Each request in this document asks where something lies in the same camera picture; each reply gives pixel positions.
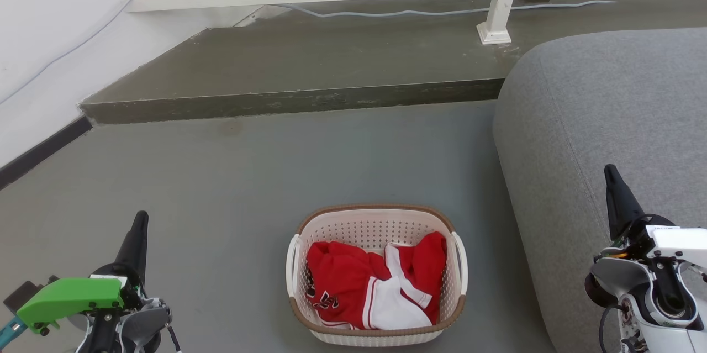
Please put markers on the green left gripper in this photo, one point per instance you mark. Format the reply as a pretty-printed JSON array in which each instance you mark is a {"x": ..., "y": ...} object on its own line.
[{"x": 72, "y": 295}]

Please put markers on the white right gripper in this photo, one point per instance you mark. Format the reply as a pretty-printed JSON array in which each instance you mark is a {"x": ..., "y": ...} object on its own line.
[{"x": 679, "y": 242}]

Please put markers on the cream plastic laundry basket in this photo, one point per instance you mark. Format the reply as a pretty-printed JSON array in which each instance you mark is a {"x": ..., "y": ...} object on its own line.
[{"x": 375, "y": 226}]

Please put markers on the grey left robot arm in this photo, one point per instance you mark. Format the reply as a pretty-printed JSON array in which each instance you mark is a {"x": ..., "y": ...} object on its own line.
[{"x": 138, "y": 325}]

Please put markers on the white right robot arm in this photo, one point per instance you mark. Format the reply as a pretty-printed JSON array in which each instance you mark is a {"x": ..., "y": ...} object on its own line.
[{"x": 635, "y": 281}]

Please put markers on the grey fabric sofa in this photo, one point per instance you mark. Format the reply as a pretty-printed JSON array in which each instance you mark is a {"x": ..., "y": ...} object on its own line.
[{"x": 596, "y": 110}]

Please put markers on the black baseboard strip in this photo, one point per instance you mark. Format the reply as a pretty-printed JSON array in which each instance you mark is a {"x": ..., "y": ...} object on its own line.
[{"x": 44, "y": 148}]

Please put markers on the red and white jersey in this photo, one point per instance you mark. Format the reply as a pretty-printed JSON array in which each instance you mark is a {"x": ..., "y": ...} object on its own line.
[{"x": 342, "y": 275}]

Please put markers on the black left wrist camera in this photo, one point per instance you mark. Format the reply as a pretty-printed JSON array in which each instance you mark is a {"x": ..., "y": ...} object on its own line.
[{"x": 22, "y": 293}]

